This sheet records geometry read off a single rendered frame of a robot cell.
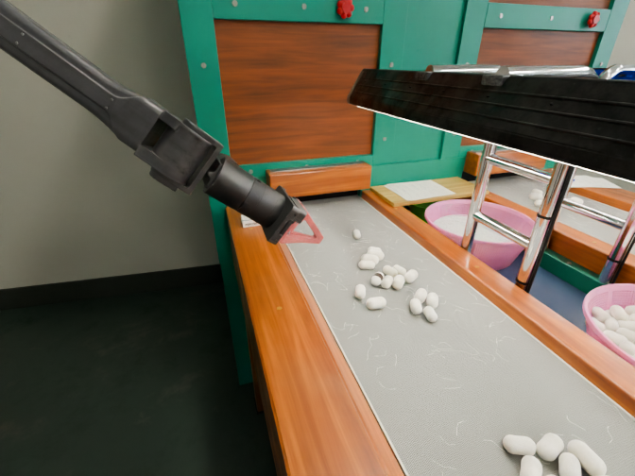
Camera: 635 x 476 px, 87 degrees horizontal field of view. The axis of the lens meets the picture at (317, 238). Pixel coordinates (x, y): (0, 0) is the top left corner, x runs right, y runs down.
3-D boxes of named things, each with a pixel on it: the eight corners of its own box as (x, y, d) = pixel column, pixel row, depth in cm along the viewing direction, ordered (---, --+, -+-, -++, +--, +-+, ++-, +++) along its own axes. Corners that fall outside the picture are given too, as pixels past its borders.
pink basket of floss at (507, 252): (526, 291, 74) (540, 254, 70) (408, 260, 86) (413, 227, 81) (527, 241, 95) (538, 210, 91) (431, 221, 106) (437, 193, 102)
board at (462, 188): (393, 207, 94) (393, 203, 93) (369, 190, 106) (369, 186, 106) (489, 194, 103) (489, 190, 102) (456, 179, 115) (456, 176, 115)
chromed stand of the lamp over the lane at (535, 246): (442, 350, 59) (510, 65, 38) (386, 286, 76) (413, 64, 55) (525, 327, 64) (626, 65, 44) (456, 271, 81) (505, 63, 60)
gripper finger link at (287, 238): (324, 213, 60) (283, 185, 55) (338, 229, 54) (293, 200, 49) (301, 243, 61) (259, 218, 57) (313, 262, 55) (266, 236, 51)
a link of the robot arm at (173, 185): (146, 175, 42) (185, 118, 41) (152, 160, 52) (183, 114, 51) (228, 223, 48) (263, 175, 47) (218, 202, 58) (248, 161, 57)
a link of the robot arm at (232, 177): (197, 192, 44) (220, 156, 43) (195, 181, 50) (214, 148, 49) (242, 217, 47) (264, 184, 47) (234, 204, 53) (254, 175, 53)
